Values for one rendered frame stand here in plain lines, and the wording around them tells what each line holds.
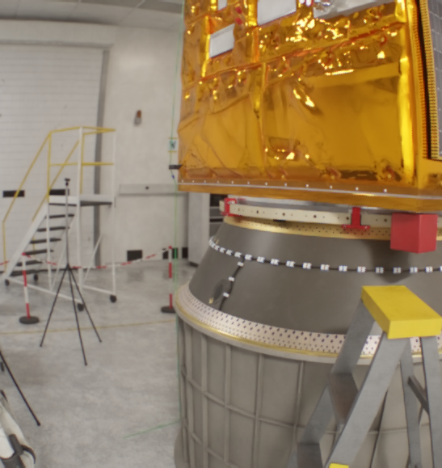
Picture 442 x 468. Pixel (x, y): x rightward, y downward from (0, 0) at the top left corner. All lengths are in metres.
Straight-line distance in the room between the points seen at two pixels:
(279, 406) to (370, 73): 1.44
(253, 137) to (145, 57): 8.10
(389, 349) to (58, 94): 8.89
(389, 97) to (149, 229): 8.80
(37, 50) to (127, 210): 4.08
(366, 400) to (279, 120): 1.42
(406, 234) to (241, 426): 1.19
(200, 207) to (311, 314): 7.92
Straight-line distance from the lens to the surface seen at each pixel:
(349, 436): 1.25
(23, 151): 9.32
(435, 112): 1.71
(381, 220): 2.01
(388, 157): 1.69
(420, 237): 1.70
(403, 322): 1.14
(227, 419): 2.31
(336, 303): 1.96
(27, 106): 9.42
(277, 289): 2.06
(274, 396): 2.08
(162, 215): 10.25
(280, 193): 2.23
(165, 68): 10.48
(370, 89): 1.77
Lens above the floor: 1.84
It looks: 5 degrees down
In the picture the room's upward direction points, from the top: 1 degrees clockwise
